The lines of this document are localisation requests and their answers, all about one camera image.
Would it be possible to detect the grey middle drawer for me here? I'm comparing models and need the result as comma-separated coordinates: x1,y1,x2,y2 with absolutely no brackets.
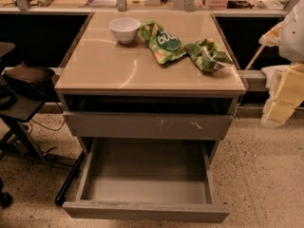
64,111,232,140

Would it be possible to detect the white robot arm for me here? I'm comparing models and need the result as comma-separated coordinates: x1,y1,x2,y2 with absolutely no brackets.
259,0,304,128

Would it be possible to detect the grey open bottom drawer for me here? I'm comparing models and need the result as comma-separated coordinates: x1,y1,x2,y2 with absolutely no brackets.
64,138,229,223

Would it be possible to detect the green chip bag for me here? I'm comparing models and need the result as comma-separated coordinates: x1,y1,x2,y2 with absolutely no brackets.
139,20,187,65

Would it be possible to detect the grey drawer cabinet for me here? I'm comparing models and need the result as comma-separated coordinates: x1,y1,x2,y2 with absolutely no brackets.
55,10,246,156

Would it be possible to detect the black cable on floor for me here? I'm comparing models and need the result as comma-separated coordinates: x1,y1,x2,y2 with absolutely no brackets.
29,102,67,133

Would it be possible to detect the white bowl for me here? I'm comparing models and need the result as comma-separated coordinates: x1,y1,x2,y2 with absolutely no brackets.
108,17,141,44

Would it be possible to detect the black bag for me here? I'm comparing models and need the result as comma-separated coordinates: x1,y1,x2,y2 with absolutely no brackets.
3,63,56,101

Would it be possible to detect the crumpled green snack bag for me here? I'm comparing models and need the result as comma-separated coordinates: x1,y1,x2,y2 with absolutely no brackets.
185,38,233,74

